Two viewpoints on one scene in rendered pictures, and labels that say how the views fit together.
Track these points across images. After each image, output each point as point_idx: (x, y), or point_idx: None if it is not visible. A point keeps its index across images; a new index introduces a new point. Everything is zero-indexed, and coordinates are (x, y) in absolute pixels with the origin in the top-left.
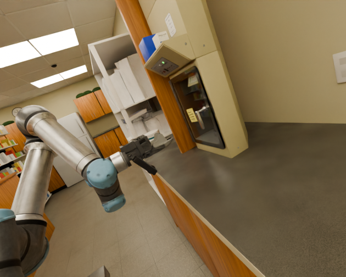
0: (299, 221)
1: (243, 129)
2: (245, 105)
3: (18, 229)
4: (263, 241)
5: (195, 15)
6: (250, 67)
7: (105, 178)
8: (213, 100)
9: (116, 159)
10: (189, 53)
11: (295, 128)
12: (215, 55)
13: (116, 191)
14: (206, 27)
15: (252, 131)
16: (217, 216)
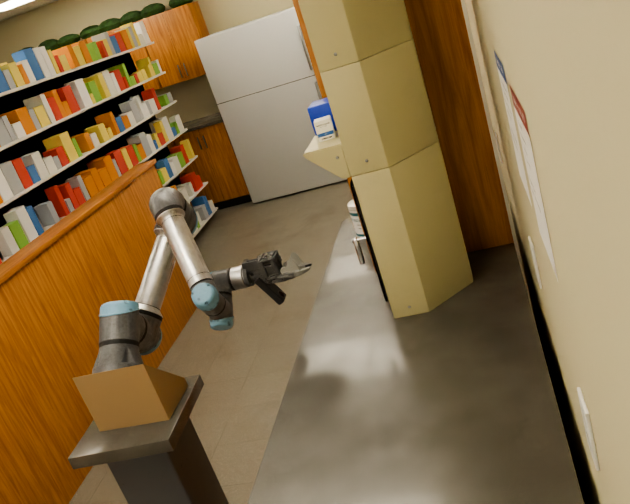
0: (332, 405)
1: (425, 282)
2: (519, 220)
3: (140, 319)
4: (298, 406)
5: (357, 120)
6: (509, 167)
7: (203, 304)
8: (372, 234)
9: (234, 276)
10: (341, 170)
11: (506, 311)
12: (385, 174)
13: (220, 314)
14: (373, 136)
15: (480, 283)
16: (299, 377)
